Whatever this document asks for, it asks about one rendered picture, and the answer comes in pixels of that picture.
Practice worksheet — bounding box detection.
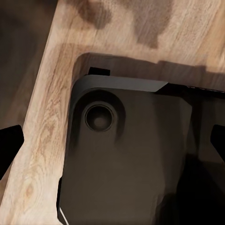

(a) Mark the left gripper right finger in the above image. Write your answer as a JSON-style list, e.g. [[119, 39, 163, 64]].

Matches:
[[210, 124, 225, 162]]

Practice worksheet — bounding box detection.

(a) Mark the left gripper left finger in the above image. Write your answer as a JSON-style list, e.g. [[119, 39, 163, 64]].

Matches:
[[0, 125, 24, 180]]

